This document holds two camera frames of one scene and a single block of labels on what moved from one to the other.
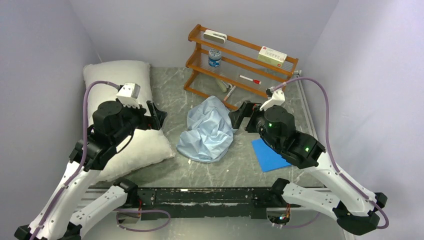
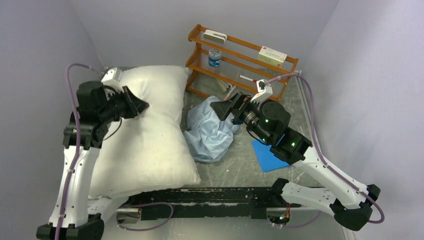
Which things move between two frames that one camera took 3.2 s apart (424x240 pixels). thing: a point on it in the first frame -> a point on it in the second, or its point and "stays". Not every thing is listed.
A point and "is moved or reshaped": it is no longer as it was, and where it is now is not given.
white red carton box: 272,56 stays
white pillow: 149,146 is moved or reshaped
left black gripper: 152,122 -> 135,107
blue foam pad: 269,159 stays
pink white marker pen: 229,93 stays
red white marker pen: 255,81 stays
